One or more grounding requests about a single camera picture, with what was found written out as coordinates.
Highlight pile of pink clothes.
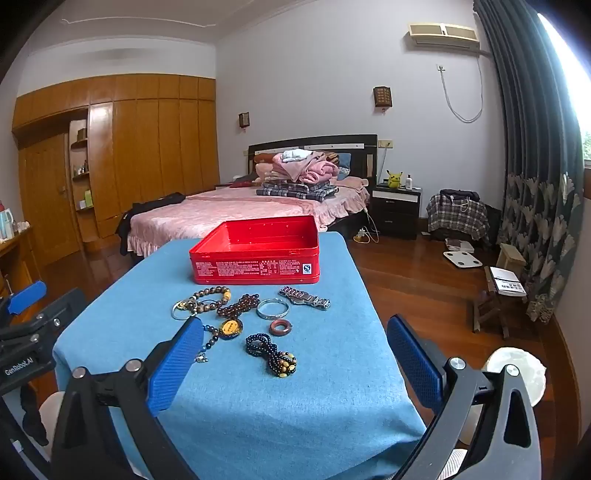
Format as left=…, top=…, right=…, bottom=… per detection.
left=253, top=148, right=342, bottom=185

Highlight blue tablecloth table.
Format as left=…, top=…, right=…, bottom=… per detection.
left=53, top=231, right=428, bottom=480

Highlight beige air conditioner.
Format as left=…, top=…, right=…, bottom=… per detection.
left=406, top=23, right=481, bottom=51

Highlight black and white nightstand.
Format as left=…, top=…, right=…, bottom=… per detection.
left=372, top=184, right=422, bottom=240

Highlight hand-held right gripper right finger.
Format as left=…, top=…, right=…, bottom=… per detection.
left=386, top=315, right=542, bottom=480

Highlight folded plaid clothes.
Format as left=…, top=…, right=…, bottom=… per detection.
left=256, top=181, right=339, bottom=201

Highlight wooden desk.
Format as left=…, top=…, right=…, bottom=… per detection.
left=0, top=226, right=47, bottom=301

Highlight dark wooden headboard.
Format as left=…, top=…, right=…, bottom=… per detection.
left=248, top=135, right=378, bottom=181

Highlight white printed booklet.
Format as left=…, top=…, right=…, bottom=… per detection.
left=489, top=267, right=527, bottom=296

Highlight dark red bead bracelet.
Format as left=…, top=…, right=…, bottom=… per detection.
left=217, top=293, right=259, bottom=320

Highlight wooden wardrobe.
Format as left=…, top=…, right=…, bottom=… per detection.
left=11, top=74, right=218, bottom=252

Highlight brown wooden bead bracelet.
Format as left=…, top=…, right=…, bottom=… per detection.
left=185, top=286, right=232, bottom=315

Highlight window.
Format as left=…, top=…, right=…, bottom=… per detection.
left=538, top=14, right=591, bottom=199

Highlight bed with pink bedspread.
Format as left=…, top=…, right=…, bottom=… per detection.
left=127, top=175, right=372, bottom=257

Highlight dark blue bead bracelet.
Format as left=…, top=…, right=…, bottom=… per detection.
left=245, top=333, right=298, bottom=378

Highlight white bathroom scale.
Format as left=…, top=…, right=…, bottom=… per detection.
left=443, top=250, right=483, bottom=269

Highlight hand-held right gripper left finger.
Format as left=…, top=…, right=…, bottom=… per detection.
left=48, top=316, right=204, bottom=480

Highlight black garment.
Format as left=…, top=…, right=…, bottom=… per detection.
left=115, top=193, right=186, bottom=257

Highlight wide silver bangle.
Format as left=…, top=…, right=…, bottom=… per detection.
left=257, top=299, right=291, bottom=320

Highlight white air conditioner hose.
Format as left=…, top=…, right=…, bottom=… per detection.
left=436, top=58, right=484, bottom=123

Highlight dark floral curtain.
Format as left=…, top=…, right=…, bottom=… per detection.
left=475, top=0, right=585, bottom=324

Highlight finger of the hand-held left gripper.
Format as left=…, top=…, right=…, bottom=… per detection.
left=0, top=288, right=87, bottom=352
left=0, top=280, right=48, bottom=319

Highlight small light wooden stool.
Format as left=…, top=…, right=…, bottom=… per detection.
left=499, top=243, right=527, bottom=278

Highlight plaid bag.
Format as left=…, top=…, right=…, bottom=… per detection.
left=426, top=189, right=490, bottom=245

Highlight silver steel wristwatch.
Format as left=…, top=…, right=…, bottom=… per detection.
left=278, top=286, right=331, bottom=311

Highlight white trash bin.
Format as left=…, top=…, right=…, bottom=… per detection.
left=482, top=347, right=548, bottom=407

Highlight red tin box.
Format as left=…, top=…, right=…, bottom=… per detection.
left=188, top=215, right=321, bottom=285

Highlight black bead necklace yellow pendant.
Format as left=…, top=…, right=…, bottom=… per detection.
left=195, top=318, right=245, bottom=364

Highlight dark wooden stool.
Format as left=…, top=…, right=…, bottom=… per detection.
left=473, top=265, right=529, bottom=340

